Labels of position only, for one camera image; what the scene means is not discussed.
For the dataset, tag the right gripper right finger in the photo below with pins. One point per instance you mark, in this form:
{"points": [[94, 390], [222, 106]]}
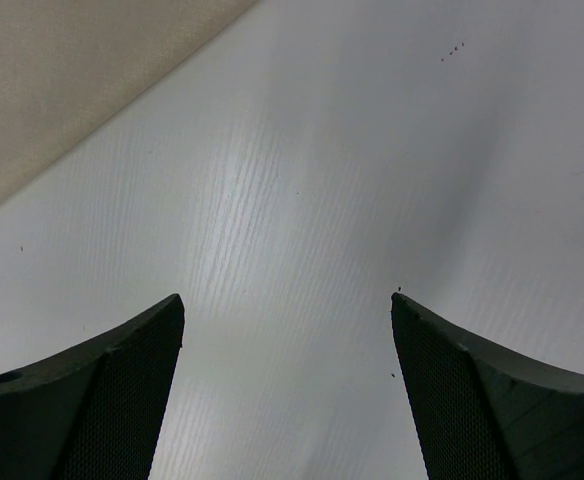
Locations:
{"points": [[483, 411]]}

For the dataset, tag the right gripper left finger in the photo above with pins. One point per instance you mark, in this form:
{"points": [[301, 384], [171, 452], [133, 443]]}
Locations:
{"points": [[95, 410]]}

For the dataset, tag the beige cloth napkin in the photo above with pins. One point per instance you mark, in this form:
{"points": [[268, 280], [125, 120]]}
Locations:
{"points": [[68, 67]]}

